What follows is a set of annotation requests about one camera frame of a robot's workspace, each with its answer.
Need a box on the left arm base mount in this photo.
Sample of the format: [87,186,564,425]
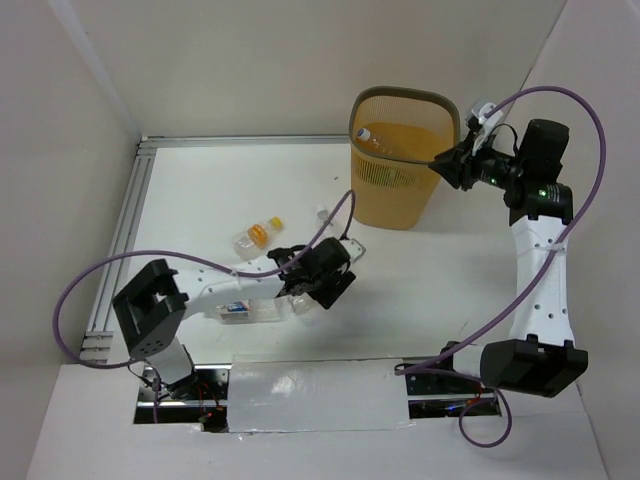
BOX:
[130,364,232,433]

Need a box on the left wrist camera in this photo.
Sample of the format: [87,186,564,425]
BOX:
[341,239,366,265]

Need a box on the silver tape sheet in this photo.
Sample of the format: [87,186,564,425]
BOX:
[227,359,411,433]

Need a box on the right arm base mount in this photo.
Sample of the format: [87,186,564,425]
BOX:
[404,372,501,420]

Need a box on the clear bottle blue-orange label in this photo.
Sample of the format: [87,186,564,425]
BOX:
[216,299,281,325]

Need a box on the orange label small bottle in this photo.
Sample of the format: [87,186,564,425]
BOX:
[232,216,284,261]

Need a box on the clear bottle blue-white cap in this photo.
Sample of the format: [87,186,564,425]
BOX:
[355,128,401,157]

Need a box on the aluminium frame rail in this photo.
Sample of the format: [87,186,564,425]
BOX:
[77,133,499,364]

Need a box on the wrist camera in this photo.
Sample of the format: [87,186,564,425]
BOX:
[341,239,366,265]
[466,100,504,155]

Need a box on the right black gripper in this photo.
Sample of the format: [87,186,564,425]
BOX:
[429,129,527,191]

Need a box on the red cap cola bottle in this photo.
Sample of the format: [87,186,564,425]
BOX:
[289,294,318,316]

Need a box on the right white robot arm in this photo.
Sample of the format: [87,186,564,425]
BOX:
[429,119,588,398]

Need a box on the clear bottle white cap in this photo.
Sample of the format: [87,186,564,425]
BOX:
[315,205,330,226]

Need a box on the orange mesh waste bin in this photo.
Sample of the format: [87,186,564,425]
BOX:
[349,86,460,230]

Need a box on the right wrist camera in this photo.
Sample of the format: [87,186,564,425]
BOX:
[466,100,504,155]

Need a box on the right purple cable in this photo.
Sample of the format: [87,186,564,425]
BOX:
[394,85,607,448]

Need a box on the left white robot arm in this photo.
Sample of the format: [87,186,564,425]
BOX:
[112,237,365,400]

